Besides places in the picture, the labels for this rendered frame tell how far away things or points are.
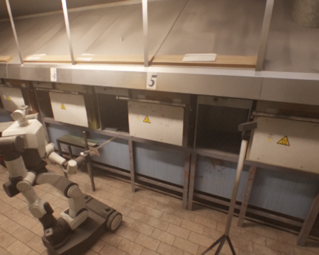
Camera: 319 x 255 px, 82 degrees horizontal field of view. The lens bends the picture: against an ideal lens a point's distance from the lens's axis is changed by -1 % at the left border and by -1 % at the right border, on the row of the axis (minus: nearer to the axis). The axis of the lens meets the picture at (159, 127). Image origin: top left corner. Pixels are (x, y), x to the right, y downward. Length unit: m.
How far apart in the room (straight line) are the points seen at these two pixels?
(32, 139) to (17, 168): 0.20
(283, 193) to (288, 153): 0.56
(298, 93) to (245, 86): 0.31
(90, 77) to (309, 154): 2.00
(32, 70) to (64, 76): 0.54
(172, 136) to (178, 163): 0.46
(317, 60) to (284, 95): 0.31
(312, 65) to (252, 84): 0.38
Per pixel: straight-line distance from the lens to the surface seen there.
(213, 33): 1.91
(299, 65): 1.54
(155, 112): 1.84
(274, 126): 1.69
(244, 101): 1.73
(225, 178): 2.17
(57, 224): 1.75
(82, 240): 2.14
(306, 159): 1.84
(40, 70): 2.56
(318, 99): 1.49
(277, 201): 2.29
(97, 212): 2.30
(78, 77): 2.10
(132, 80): 1.69
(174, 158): 2.20
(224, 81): 1.44
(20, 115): 1.51
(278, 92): 1.44
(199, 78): 1.46
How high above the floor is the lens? 1.79
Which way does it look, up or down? 22 degrees down
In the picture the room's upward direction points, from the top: straight up
